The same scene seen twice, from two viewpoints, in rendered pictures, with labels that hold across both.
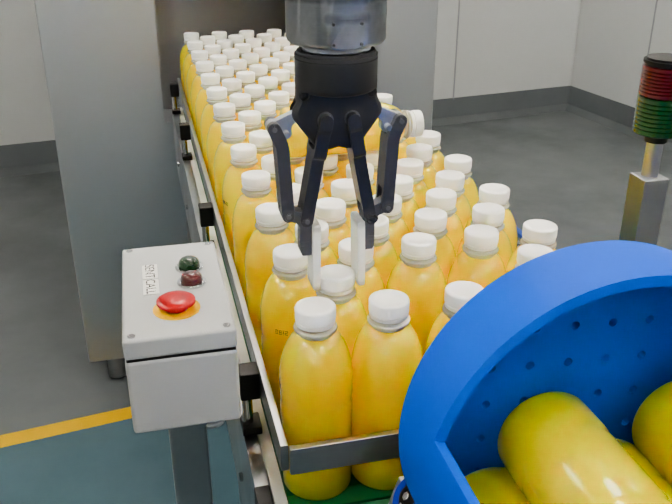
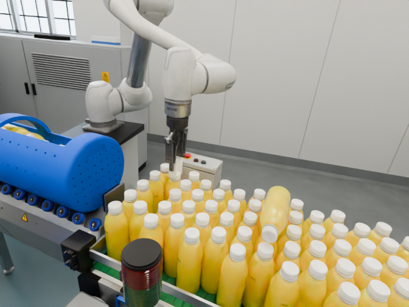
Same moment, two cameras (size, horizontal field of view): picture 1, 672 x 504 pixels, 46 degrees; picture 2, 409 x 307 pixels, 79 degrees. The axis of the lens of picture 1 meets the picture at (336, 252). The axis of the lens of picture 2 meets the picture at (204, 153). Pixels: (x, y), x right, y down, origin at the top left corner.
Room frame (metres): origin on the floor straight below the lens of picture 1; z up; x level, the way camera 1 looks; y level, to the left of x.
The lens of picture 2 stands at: (1.26, -0.62, 1.57)
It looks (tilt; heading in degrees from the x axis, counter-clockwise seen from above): 24 degrees down; 124
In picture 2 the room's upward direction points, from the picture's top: 5 degrees clockwise
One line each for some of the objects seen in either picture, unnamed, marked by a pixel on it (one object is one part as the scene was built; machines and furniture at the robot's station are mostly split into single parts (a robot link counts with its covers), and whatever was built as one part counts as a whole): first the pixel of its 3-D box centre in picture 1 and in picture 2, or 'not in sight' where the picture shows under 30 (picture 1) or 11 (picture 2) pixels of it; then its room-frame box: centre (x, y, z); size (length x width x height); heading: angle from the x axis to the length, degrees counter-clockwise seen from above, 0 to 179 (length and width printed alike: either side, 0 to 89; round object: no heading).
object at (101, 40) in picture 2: not in sight; (106, 41); (-1.12, 1.00, 1.48); 0.24 x 0.12 x 0.08; 30
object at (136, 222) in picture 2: not in sight; (140, 232); (0.77, -0.21, 0.99); 0.07 x 0.07 x 0.19
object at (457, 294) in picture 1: (464, 298); (143, 184); (0.68, -0.13, 1.09); 0.04 x 0.04 x 0.02
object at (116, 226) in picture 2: not in sight; (117, 233); (0.72, -0.26, 0.99); 0.07 x 0.07 x 0.19
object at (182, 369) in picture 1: (177, 327); (196, 169); (0.70, 0.16, 1.05); 0.20 x 0.10 x 0.10; 14
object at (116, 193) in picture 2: not in sight; (114, 201); (0.57, -0.17, 0.99); 0.10 x 0.02 x 0.12; 104
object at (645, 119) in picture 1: (660, 114); (142, 284); (1.03, -0.43, 1.18); 0.06 x 0.06 x 0.05
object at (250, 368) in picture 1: (249, 398); not in sight; (0.74, 0.10, 0.94); 0.03 x 0.02 x 0.08; 14
